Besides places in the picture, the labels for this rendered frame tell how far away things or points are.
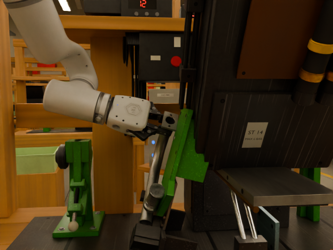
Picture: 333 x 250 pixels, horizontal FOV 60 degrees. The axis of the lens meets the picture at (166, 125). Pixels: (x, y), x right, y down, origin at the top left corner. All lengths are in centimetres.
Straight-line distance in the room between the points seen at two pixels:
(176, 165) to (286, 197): 25
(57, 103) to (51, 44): 16
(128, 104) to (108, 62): 30
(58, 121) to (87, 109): 42
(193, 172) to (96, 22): 53
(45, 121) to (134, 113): 49
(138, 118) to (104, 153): 34
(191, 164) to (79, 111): 31
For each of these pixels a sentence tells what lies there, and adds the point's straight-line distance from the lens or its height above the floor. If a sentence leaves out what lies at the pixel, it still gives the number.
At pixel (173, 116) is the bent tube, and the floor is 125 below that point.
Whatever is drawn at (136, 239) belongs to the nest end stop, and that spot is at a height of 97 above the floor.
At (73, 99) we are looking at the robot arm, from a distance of 75.
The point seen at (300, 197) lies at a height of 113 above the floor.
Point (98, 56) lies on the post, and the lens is 104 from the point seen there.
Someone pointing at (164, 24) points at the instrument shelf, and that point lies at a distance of 93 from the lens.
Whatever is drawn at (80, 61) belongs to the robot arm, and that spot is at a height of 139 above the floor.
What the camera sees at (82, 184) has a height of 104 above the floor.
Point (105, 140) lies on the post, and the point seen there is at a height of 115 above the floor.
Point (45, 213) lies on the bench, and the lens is 118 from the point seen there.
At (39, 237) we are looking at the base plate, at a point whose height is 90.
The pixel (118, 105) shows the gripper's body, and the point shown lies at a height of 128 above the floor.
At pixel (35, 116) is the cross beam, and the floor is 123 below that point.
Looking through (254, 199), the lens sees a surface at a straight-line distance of 54.
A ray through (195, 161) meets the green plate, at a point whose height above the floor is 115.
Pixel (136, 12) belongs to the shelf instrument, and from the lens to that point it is 96.
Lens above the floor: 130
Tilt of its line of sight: 6 degrees down
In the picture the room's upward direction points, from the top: straight up
